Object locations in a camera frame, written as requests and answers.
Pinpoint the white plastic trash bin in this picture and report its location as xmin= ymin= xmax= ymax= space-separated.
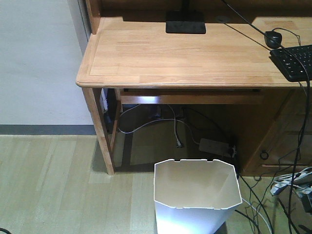
xmin=154 ymin=159 xmax=242 ymax=234

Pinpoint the white power strip under desk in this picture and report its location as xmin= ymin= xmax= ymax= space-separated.
xmin=199 ymin=138 xmax=236 ymax=158

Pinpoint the wooden desk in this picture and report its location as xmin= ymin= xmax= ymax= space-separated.
xmin=76 ymin=0 xmax=312 ymax=176

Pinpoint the black monitor with stand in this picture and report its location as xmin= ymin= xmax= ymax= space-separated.
xmin=165 ymin=0 xmax=206 ymax=35

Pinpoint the black computer mouse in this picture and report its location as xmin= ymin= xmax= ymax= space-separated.
xmin=264 ymin=31 xmax=282 ymax=49

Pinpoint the black keyboard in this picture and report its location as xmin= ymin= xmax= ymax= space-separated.
xmin=270 ymin=45 xmax=312 ymax=82

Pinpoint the white power strip right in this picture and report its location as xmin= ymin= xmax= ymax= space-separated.
xmin=270 ymin=167 xmax=312 ymax=195

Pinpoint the grey cable under desk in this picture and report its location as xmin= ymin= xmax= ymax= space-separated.
xmin=118 ymin=104 xmax=201 ymax=149

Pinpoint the black hanging cable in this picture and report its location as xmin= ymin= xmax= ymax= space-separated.
xmin=220 ymin=0 xmax=312 ymax=234

